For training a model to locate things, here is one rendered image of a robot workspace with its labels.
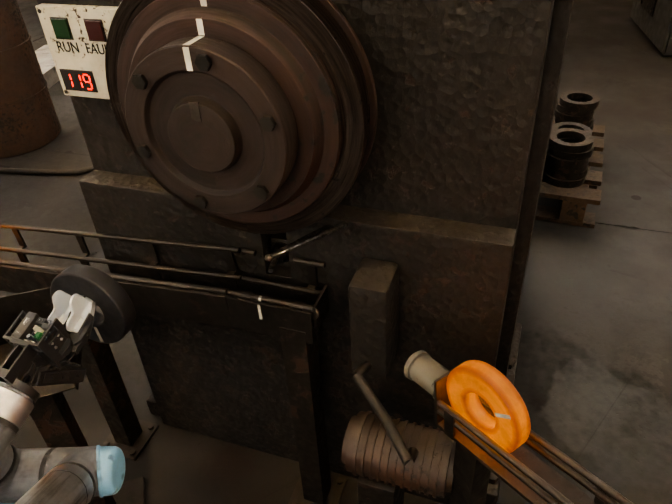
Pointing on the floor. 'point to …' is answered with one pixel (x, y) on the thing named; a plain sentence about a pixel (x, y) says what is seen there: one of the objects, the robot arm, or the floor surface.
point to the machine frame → (363, 224)
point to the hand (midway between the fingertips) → (89, 296)
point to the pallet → (573, 161)
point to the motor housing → (437, 460)
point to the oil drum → (22, 89)
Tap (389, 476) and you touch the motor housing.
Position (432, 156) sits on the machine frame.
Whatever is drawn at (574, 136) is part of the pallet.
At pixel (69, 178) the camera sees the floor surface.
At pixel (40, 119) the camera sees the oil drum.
